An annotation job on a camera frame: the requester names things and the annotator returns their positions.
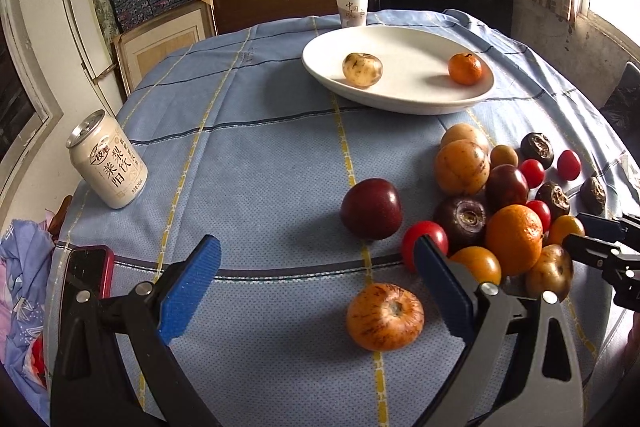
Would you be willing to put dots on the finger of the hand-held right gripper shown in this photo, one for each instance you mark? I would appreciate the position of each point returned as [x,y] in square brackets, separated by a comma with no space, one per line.
[595,254]
[592,222]

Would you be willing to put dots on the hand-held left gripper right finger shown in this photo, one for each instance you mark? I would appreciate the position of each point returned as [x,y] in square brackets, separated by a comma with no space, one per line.
[440,287]

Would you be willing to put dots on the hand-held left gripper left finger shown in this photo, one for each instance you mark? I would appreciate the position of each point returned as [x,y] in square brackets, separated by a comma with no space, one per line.
[192,287]

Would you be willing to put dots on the yellow cherry tomato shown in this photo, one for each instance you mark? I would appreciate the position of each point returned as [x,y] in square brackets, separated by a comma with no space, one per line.
[562,227]

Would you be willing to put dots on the yellow round fruit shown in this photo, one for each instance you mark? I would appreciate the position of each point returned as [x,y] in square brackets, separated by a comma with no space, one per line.
[475,262]

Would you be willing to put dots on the brown speckled fruit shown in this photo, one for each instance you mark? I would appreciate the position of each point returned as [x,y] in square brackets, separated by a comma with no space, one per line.
[549,272]

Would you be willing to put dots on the red cherry tomato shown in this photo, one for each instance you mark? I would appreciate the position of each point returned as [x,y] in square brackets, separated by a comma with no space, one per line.
[568,164]
[430,229]
[531,172]
[539,213]

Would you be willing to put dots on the large mandarin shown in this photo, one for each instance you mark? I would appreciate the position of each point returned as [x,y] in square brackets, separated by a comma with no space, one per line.
[514,239]

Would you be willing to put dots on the purple passion fruit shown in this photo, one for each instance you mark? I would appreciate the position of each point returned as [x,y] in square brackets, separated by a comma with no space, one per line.
[506,188]

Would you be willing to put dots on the small orange-brown fruit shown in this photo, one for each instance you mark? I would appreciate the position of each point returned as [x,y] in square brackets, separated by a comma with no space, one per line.
[502,155]

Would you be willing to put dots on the white oval plate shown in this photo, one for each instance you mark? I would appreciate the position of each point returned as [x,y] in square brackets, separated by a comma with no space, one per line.
[415,52]

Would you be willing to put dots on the orange striped fruit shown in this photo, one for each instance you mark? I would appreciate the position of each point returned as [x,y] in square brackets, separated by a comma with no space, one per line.
[385,317]

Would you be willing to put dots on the large dark water chestnut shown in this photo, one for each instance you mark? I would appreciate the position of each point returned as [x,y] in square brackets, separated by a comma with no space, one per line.
[460,217]

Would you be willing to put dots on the red case smartphone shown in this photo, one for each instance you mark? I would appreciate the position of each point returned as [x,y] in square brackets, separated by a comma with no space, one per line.
[90,269]

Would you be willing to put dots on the dark red plum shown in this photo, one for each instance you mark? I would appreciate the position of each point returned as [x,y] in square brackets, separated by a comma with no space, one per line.
[371,208]

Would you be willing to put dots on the large tan speckled fruit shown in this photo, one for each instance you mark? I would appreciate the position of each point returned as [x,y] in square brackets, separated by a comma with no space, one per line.
[461,167]

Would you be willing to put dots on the blue checked tablecloth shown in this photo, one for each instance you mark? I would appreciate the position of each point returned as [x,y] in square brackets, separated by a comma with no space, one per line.
[250,157]

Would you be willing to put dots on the white beverage can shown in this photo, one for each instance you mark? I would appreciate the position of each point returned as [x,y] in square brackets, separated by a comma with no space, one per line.
[107,167]

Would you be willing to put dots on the small pale tan fruit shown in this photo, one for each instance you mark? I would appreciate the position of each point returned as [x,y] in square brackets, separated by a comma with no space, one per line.
[465,133]

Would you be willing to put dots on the floral cloth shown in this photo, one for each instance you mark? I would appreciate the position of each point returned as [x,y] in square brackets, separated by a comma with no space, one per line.
[22,267]

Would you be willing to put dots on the small mandarin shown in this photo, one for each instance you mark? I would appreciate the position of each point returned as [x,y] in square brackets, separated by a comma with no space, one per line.
[465,68]

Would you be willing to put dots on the tan speckled round fruit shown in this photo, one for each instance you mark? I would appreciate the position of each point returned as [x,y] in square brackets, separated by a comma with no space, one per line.
[362,70]

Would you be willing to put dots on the white framed window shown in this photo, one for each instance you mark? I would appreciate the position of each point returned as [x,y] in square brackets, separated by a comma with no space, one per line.
[20,107]

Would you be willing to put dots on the white paper cup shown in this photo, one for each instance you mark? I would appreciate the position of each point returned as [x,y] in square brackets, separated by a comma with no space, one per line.
[351,9]

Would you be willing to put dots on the white wooden strip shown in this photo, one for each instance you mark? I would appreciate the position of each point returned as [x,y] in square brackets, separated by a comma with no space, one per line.
[75,17]

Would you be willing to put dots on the wooden picture frame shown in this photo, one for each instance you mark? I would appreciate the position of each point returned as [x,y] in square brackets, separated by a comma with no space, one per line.
[160,42]

